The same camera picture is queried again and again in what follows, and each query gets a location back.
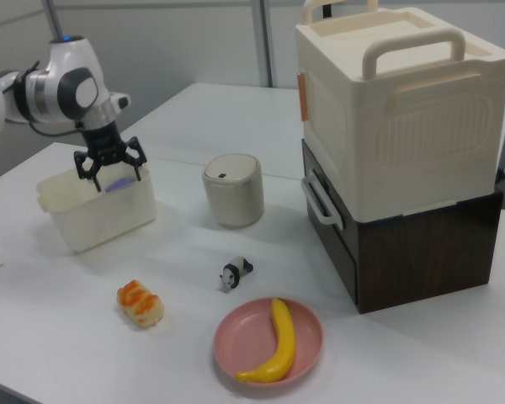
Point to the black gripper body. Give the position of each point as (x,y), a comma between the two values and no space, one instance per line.
(103,145)

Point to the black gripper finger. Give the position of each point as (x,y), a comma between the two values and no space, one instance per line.
(136,157)
(86,168)

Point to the white plastic box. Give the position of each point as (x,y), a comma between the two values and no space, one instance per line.
(105,219)

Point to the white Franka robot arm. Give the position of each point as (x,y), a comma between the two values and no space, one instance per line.
(63,92)

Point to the cream plastic storage box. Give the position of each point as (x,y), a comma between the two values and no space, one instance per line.
(404,126)

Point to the purple sponge block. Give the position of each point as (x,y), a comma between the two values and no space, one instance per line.
(120,186)

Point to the small beige trash can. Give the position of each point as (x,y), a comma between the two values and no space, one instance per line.
(233,198)

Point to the toy bread with orange glaze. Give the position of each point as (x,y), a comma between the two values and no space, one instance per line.
(141,305)

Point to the panda toy figure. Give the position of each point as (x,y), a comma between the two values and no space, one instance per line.
(235,271)

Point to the pink plastic plate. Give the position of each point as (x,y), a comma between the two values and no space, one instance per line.
(252,336)

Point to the yellow toy banana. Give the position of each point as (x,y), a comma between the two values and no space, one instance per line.
(284,336)

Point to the dark wooden drawer cabinet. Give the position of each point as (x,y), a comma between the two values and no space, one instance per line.
(421,256)

